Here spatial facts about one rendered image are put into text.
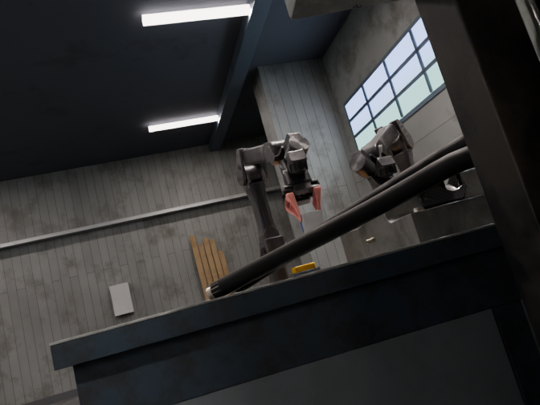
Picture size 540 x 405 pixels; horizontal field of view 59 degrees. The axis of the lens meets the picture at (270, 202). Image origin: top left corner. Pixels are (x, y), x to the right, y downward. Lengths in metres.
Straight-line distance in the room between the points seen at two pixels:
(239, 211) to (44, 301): 3.71
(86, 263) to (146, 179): 1.84
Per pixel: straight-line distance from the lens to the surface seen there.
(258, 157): 1.48
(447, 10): 0.51
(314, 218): 1.22
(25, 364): 9.09
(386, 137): 1.69
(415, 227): 0.93
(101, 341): 0.74
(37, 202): 9.32
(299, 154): 1.24
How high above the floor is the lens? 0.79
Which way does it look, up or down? 10 degrees up
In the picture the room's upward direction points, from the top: 15 degrees counter-clockwise
